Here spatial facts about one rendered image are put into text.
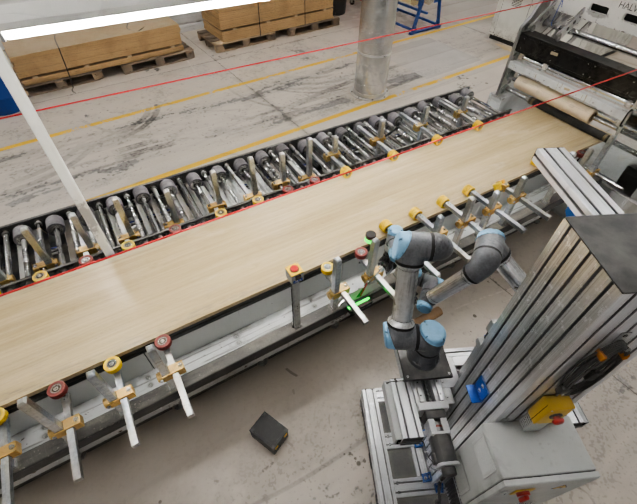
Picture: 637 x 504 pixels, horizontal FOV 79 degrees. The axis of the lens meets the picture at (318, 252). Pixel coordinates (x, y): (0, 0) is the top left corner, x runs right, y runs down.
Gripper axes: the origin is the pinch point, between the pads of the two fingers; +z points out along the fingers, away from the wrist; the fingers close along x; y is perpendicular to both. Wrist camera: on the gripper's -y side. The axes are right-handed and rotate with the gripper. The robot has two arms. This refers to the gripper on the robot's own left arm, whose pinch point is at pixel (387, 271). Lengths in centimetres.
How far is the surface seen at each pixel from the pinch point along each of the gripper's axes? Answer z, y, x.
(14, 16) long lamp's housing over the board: -135, 101, -76
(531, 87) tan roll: -15, -273, -12
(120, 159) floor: 95, -25, -371
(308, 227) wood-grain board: 8, -6, -64
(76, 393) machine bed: 29, 150, -89
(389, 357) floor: 98, -10, 13
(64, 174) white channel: -49, 92, -146
